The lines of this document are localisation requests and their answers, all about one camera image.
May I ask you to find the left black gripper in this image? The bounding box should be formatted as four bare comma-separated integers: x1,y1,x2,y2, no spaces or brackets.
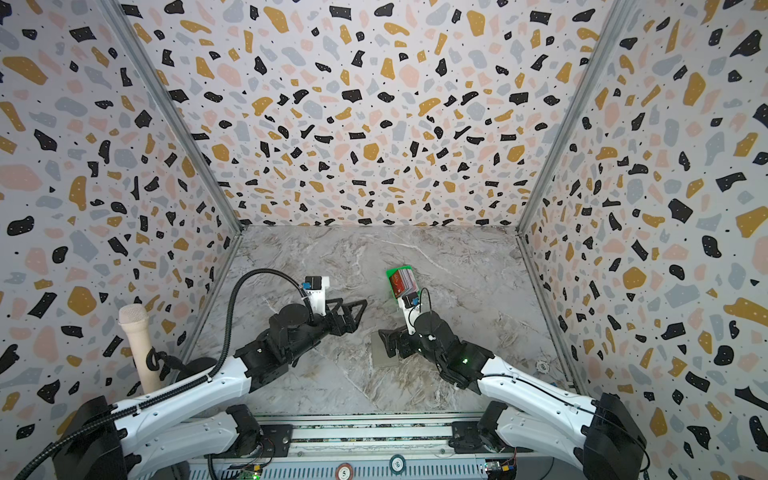
289,295,369,362

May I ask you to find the grey card holder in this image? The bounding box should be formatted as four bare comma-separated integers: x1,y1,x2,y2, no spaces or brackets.
370,331,399,369

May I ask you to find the cards stack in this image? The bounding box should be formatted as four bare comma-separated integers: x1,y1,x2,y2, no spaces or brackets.
388,266,418,298

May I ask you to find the green card tray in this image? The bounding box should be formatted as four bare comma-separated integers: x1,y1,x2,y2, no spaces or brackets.
386,265,420,307

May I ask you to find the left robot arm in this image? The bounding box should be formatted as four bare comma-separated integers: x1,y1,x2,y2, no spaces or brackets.
53,299,367,479

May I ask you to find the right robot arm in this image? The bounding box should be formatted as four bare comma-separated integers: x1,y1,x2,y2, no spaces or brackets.
378,311,651,479

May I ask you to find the green round marker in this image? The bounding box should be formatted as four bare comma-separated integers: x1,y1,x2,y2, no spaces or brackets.
389,454,406,475

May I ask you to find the red round marker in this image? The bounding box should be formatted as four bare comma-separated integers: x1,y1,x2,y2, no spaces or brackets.
334,463,354,480

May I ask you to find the black microphone stand base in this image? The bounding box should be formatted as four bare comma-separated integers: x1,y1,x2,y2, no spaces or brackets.
176,357,217,381

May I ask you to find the beige microphone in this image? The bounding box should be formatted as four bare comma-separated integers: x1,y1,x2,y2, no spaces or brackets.
118,304,162,394

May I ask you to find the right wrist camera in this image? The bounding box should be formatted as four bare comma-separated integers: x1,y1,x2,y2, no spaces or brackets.
398,289,426,335

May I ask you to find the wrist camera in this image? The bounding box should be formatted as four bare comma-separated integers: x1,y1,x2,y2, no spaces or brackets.
303,275,330,316
398,289,426,335

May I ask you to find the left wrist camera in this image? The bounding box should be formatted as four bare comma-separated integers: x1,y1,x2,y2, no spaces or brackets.
303,275,330,316

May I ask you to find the aluminium mounting rail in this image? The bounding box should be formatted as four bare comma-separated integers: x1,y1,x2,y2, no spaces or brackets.
113,413,625,480

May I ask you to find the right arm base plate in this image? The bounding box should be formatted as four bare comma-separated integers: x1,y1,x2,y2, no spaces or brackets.
448,421,514,454

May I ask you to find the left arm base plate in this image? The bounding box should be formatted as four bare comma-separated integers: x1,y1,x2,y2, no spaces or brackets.
213,424,294,460

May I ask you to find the black corrugated cable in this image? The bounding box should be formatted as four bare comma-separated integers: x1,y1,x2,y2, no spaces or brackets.
14,267,307,480

